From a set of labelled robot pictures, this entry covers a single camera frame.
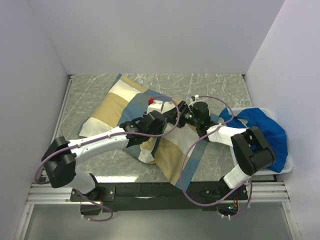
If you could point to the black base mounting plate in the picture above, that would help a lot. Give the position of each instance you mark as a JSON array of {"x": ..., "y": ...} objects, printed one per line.
[{"x": 134, "y": 196}]

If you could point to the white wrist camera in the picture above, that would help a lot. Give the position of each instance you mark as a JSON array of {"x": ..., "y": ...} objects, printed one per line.
[
  {"x": 193, "y": 99},
  {"x": 154, "y": 105}
]

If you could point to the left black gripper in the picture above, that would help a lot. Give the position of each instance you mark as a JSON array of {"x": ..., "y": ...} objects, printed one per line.
[{"x": 159, "y": 131}]

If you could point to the white plastic basket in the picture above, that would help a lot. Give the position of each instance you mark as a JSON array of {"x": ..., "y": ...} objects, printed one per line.
[{"x": 246, "y": 117}]

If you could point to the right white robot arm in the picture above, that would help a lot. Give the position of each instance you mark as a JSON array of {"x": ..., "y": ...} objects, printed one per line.
[{"x": 221, "y": 134}]

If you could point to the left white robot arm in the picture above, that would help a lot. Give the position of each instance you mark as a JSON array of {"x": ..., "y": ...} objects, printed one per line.
[{"x": 62, "y": 157}]

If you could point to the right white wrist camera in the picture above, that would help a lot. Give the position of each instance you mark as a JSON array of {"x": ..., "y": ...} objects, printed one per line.
[{"x": 193, "y": 99}]

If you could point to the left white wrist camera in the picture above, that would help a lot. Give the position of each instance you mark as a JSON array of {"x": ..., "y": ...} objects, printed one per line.
[{"x": 154, "y": 105}]

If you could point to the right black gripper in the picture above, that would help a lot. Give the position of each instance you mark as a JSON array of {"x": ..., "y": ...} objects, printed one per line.
[{"x": 172, "y": 114}]

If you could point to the blue beige patchwork pillowcase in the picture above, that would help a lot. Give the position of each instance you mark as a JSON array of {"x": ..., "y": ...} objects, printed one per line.
[{"x": 174, "y": 157}]

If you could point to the blue cloth in basket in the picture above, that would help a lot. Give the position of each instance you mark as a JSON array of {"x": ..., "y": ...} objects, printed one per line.
[{"x": 263, "y": 144}]

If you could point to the aluminium rail frame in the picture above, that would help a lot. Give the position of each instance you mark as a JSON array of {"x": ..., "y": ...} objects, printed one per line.
[{"x": 262, "y": 192}]

